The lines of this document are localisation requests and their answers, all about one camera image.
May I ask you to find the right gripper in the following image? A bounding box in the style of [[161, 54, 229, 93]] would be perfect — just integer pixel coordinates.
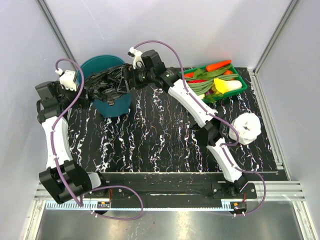
[[117, 64, 154, 94]]

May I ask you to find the black trash bag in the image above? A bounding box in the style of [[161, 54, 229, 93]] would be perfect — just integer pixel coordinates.
[[84, 63, 132, 103]]

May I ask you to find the teal plastic trash bin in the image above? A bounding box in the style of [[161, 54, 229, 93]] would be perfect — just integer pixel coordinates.
[[80, 54, 132, 118]]

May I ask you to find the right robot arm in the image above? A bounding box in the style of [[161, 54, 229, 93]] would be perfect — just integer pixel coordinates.
[[122, 47, 248, 198]]

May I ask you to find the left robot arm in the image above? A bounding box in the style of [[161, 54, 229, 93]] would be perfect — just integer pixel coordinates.
[[35, 81, 109, 204]]

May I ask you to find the small orange carrot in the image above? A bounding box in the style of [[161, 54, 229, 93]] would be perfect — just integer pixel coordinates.
[[184, 72, 194, 78]]

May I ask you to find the red chili pepper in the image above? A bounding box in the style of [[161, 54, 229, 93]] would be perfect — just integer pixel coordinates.
[[187, 79, 207, 84]]

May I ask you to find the green long beans bundle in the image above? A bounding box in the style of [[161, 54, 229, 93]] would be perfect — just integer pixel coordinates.
[[186, 74, 238, 96]]

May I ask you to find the large orange carrot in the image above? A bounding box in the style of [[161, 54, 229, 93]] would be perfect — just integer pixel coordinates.
[[205, 60, 232, 72]]

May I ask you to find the small black bag roll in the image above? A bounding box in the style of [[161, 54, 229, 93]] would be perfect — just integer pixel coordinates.
[[189, 123, 201, 131]]

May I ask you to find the yellow white cabbage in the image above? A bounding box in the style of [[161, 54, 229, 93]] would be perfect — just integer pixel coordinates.
[[211, 78, 242, 95]]

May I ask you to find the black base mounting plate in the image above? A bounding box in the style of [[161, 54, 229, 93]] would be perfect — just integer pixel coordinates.
[[100, 172, 257, 211]]

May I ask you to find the green plastic vegetable tray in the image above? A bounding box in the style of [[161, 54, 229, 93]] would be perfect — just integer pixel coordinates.
[[184, 63, 248, 103]]

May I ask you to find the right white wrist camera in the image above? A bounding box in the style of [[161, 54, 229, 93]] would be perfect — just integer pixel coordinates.
[[127, 47, 145, 69]]

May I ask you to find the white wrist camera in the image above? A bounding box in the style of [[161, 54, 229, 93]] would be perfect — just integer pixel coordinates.
[[55, 68, 77, 92], [127, 47, 145, 69]]

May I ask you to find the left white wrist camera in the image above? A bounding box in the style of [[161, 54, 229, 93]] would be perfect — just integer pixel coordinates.
[[55, 68, 77, 92]]

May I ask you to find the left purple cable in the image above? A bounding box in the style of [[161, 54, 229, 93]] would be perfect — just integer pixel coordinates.
[[49, 58, 145, 221]]

